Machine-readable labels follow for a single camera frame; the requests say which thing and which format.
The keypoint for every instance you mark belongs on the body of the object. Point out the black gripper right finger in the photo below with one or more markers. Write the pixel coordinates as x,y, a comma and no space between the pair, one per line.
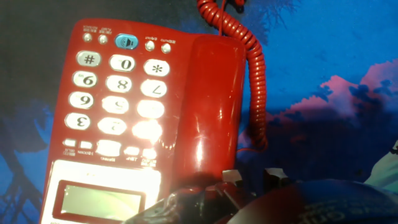
276,178

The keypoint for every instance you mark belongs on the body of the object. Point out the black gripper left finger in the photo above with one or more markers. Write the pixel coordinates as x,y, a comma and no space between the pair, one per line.
199,205

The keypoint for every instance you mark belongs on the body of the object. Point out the red telephone handset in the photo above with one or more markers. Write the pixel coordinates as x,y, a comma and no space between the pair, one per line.
211,109

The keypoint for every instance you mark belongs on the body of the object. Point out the red telephone base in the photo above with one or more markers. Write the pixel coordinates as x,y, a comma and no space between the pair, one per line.
118,84

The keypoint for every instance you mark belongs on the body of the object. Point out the blue landscape printed cloth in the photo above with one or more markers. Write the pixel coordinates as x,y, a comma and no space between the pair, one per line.
326,46

